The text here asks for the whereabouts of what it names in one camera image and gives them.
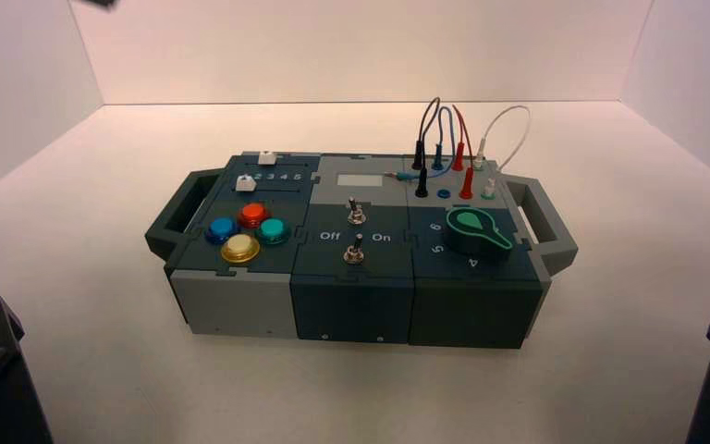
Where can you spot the dark teal grey task box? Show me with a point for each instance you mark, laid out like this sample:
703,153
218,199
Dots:
355,306

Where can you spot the green round push button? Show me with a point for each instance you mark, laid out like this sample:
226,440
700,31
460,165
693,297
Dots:
273,230

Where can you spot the blue round socket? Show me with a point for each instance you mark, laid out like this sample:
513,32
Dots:
443,194

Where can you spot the red round push button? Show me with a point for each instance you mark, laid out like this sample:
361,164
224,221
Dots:
253,214

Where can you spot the white slider knob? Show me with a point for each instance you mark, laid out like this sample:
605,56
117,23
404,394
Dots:
267,158
245,184

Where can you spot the dark rotary knob green pointer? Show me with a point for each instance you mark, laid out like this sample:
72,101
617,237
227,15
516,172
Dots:
471,236

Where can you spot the yellow round push button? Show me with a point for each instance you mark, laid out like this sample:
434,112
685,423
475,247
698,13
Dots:
240,248

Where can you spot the blue round push button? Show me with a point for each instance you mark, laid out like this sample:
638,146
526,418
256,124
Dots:
222,229

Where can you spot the metal toggle switch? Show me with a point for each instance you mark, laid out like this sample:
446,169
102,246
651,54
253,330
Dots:
355,214
353,252

